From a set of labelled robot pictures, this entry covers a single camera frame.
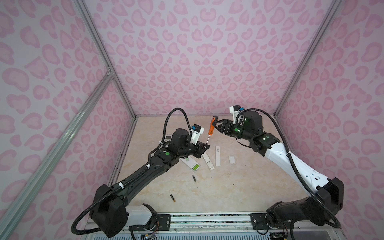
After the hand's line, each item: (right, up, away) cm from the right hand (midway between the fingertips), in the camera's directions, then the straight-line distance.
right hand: (216, 123), depth 71 cm
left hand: (-3, -10, +2) cm, 11 cm away
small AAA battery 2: (-22, -40, +9) cm, 46 cm away
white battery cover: (+4, -20, +26) cm, 34 cm away
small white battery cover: (+13, -22, +24) cm, 35 cm away
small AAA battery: (-11, -31, +16) cm, 37 cm away
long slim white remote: (-2, -23, +21) cm, 31 cm away
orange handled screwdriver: (-2, -2, +2) cm, 4 cm away
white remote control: (-13, -24, +21) cm, 34 cm away
